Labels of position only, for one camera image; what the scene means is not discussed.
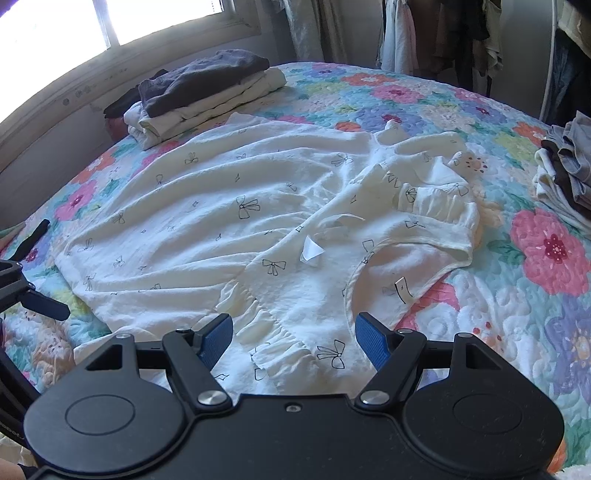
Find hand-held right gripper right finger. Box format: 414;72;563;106
353;312;502;409

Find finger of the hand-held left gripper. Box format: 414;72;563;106
21;287;71;321

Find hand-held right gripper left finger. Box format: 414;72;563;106
85;313;235;414

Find white bow print dress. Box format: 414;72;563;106
53;111;483;400

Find white clothes rack pole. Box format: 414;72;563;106
541;0;563;126

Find floral quilt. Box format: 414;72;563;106
0;62;591;474

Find white folded garment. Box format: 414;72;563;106
122;100;185;151

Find black garment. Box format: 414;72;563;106
104;69;169;120

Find white crumpled garment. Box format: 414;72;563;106
533;148;591;229

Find cream folded garment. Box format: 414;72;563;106
141;67;288;134

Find brown crumpled garment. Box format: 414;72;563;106
541;137;591;206

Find window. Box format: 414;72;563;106
0;0;262;123

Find dark grey folded garment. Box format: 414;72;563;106
139;48;271;118

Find grey blue crumpled garment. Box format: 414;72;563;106
547;111;591;178

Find hanging white garment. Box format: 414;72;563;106
378;0;420;75

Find hanging dark garments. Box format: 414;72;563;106
409;0;505;90

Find patterned curtain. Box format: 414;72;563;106
276;0;348;64

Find black strap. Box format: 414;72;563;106
16;219;51;252

